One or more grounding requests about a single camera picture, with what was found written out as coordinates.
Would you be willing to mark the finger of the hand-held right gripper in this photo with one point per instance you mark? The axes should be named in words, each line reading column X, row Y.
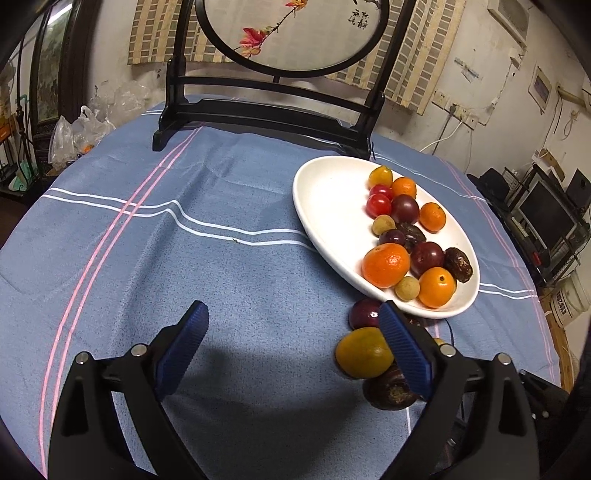
column 545, row 390

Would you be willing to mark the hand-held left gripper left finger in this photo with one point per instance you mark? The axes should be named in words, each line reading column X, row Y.
column 182, row 355

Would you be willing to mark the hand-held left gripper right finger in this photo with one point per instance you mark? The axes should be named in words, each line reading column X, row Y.
column 406, row 350

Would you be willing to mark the dark passion fruit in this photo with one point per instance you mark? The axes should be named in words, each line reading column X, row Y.
column 390, row 390

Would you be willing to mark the large yellow-orange oval fruit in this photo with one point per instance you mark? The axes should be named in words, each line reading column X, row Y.
column 362, row 353

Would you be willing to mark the dark purple fruit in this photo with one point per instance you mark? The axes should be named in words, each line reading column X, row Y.
column 362, row 314

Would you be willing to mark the yellow-brown longan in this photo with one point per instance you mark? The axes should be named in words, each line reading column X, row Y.
column 407, row 288

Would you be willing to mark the smooth orange fruit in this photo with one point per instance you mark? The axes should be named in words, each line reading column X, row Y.
column 437, row 287

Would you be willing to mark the large dimpled orange mandarin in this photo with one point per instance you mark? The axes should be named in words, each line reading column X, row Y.
column 386, row 265

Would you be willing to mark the dark purple plum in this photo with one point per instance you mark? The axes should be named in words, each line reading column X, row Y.
column 428, row 257

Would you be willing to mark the brown date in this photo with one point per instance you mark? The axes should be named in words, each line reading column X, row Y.
column 458, row 264

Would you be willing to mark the small purple fruit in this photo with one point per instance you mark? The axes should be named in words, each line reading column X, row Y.
column 392, row 238

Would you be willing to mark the greenish yellow longan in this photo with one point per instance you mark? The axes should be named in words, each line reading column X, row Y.
column 382, row 225

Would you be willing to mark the purple passion fruit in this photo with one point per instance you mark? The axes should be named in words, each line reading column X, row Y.
column 405, row 208

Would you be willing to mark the white oval plate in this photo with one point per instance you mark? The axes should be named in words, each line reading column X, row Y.
column 332, row 207

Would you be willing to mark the small orange mandarin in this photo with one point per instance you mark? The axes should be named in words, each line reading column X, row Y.
column 405, row 187

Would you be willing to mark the small yellow-orange tomato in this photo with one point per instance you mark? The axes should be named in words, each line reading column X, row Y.
column 380, row 175

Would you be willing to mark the blue striped tablecloth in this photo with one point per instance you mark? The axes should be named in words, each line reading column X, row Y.
column 231, row 277

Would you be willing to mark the white bucket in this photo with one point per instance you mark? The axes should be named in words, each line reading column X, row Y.
column 570, row 300

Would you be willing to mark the dark water chestnut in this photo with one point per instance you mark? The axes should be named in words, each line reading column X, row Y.
column 415, row 233

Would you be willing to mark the red cherry tomato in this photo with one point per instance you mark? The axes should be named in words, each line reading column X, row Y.
column 378, row 206
column 382, row 189

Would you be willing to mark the computer monitor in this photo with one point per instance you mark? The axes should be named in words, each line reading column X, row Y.
column 547, row 217

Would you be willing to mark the black speaker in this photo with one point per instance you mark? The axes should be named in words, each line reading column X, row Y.
column 579, row 187

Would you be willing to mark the clear plastic bags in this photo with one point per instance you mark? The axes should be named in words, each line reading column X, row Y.
column 78, row 134

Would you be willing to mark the beige checked curtain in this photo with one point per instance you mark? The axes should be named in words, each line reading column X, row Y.
column 415, row 60

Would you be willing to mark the dark framed painting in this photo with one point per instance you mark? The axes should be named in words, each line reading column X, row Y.
column 51, row 69

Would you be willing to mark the round embroidered table screen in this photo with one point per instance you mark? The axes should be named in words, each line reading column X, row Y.
column 286, row 37

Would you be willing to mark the white wall socket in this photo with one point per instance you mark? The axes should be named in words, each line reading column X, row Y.
column 443, row 99
column 468, row 119

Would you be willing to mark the white wall box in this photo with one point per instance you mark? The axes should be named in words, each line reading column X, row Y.
column 508, row 18

